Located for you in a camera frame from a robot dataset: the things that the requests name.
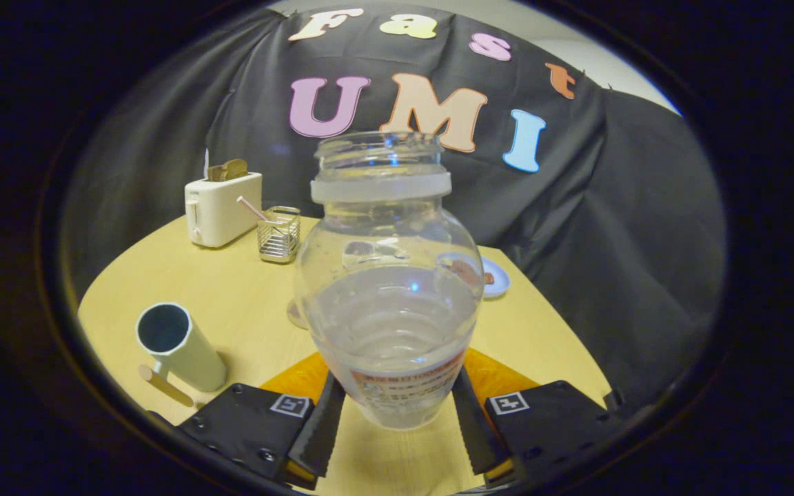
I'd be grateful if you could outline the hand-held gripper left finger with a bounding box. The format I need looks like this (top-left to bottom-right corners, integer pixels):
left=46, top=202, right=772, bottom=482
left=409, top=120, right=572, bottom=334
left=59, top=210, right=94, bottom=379
left=176, top=351, right=347, bottom=491

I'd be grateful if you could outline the light wooden table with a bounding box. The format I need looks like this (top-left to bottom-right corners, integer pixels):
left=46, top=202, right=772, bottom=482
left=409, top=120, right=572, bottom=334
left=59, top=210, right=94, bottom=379
left=78, top=214, right=611, bottom=495

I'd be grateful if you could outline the brown toast slice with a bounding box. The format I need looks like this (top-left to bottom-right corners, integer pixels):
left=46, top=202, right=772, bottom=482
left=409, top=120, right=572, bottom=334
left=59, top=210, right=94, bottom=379
left=206, top=158, right=249, bottom=183

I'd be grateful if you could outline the pale cup with wooden handle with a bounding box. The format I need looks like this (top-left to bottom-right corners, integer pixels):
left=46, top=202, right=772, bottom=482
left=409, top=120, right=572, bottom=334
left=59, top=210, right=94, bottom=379
left=135, top=302, right=229, bottom=409

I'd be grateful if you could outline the clear plastic juice bottle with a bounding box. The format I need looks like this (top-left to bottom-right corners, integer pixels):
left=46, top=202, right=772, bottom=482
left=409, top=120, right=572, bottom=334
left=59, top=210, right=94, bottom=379
left=294, top=131, right=486, bottom=431

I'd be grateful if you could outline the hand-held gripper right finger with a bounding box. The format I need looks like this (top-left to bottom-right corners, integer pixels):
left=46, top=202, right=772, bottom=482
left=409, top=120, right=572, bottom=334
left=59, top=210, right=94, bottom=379
left=451, top=348, right=629, bottom=490

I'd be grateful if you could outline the blue plate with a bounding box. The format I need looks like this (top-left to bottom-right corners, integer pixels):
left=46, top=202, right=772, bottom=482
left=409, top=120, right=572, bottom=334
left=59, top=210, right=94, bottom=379
left=438, top=254, right=511, bottom=300

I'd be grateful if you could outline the wire mesh holder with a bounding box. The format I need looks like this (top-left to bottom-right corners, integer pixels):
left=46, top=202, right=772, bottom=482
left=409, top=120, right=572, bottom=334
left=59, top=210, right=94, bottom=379
left=257, top=206, right=301, bottom=265

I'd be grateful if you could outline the white toaster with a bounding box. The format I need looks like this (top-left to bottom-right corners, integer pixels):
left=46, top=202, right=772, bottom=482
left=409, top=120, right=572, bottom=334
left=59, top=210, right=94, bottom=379
left=185, top=171, right=263, bottom=249

